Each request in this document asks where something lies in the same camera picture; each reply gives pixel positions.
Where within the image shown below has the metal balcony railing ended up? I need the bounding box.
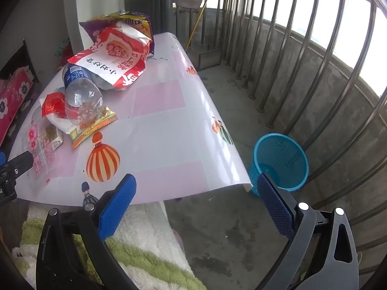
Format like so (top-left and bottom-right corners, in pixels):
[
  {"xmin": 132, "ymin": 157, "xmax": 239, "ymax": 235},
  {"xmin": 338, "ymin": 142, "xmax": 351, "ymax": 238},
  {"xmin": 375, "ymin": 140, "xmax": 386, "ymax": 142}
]
[{"xmin": 124, "ymin": 0, "xmax": 387, "ymax": 278}]

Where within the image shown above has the pink floral blanket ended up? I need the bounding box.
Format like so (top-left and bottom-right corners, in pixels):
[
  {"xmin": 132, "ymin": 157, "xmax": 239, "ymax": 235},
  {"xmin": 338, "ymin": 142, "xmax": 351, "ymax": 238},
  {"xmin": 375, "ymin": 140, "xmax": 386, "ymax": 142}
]
[{"xmin": 0, "ymin": 68, "xmax": 34, "ymax": 145}]

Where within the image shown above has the colourful cloth pile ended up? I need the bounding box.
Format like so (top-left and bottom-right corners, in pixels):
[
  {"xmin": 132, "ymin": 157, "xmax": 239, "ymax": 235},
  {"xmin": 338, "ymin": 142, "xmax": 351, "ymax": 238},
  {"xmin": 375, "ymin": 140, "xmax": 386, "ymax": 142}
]
[{"xmin": 56, "ymin": 39, "xmax": 72, "ymax": 65}]

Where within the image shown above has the green white fluffy rug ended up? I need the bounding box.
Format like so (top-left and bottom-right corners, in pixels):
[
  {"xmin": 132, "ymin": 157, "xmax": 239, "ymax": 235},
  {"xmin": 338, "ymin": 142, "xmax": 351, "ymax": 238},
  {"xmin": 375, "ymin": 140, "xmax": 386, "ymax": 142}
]
[{"xmin": 12, "ymin": 201, "xmax": 206, "ymax": 290}]

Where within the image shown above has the yellow snack wrapper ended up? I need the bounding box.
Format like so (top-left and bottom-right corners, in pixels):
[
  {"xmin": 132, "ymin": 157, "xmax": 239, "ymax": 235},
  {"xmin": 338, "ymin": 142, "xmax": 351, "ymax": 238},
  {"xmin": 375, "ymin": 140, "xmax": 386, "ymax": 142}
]
[{"xmin": 68, "ymin": 106, "xmax": 117, "ymax": 149}]

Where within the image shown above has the blue plastic waste basket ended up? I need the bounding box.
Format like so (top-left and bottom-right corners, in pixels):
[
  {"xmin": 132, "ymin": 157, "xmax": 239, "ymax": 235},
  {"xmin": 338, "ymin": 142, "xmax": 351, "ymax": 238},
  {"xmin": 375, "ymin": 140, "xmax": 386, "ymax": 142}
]
[{"xmin": 248, "ymin": 133, "xmax": 309, "ymax": 197}]

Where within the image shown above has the yellow broom handle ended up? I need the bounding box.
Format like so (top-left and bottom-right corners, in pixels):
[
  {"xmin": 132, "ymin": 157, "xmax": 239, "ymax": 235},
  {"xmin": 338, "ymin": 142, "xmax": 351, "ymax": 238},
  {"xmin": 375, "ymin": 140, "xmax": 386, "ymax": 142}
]
[{"xmin": 185, "ymin": 0, "xmax": 212, "ymax": 52}]

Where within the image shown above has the dark door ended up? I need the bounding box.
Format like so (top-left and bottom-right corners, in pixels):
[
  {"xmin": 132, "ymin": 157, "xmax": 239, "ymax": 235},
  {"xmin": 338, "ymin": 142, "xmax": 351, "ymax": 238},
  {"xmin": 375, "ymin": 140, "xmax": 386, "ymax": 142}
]
[{"xmin": 125, "ymin": 0, "xmax": 174, "ymax": 35}]

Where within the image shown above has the small red white packet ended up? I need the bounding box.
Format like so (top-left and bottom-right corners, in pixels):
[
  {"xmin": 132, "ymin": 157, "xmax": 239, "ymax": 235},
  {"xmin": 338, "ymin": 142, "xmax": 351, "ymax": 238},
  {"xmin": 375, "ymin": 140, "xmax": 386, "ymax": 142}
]
[{"xmin": 41, "ymin": 92, "xmax": 73, "ymax": 135}]

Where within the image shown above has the purple snack bag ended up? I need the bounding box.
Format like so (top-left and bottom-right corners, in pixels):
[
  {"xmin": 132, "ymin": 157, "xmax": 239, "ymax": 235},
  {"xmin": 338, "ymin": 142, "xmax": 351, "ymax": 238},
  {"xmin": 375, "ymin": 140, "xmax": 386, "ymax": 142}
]
[{"xmin": 79, "ymin": 10, "xmax": 155, "ymax": 56}]

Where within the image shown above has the red white snack bag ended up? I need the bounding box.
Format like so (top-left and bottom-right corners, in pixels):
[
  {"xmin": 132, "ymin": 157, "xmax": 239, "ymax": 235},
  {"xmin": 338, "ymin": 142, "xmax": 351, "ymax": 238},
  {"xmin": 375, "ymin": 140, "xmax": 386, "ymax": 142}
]
[{"xmin": 67, "ymin": 21, "xmax": 152, "ymax": 89}]

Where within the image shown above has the dark wooden bed frame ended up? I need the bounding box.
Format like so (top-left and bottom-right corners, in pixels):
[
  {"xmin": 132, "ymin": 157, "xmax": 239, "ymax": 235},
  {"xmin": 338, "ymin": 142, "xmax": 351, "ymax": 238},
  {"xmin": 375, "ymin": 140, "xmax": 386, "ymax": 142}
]
[{"xmin": 0, "ymin": 39, "xmax": 40, "ymax": 82}]

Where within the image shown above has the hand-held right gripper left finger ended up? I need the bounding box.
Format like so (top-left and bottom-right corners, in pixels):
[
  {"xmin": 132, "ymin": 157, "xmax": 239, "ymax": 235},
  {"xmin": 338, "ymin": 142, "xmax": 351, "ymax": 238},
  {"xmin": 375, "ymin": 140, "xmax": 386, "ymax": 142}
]
[{"xmin": 36, "ymin": 174, "xmax": 137, "ymax": 290}]

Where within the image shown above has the metal dustpan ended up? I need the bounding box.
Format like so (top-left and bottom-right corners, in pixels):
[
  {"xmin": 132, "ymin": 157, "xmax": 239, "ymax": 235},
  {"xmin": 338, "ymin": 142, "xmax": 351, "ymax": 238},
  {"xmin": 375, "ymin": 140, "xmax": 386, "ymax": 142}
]
[{"xmin": 198, "ymin": 45, "xmax": 222, "ymax": 71}]

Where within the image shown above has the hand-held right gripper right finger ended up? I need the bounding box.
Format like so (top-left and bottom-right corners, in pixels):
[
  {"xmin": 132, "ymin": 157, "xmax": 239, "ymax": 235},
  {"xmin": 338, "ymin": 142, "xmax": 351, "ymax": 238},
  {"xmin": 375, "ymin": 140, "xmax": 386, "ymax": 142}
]
[{"xmin": 256, "ymin": 172, "xmax": 359, "ymax": 290}]

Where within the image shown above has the clear plastic bottle blue label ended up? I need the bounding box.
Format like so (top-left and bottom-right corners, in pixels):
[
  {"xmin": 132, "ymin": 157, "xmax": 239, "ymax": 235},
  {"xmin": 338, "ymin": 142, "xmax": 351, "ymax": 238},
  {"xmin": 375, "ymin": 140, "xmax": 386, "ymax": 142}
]
[{"xmin": 62, "ymin": 63, "xmax": 104, "ymax": 126}]

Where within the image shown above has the clear pink flowered packet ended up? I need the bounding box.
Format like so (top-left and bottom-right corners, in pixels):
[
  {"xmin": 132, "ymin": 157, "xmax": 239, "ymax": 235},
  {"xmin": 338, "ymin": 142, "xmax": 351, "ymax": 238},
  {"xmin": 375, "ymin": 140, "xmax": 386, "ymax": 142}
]
[{"xmin": 22, "ymin": 118, "xmax": 64, "ymax": 191}]

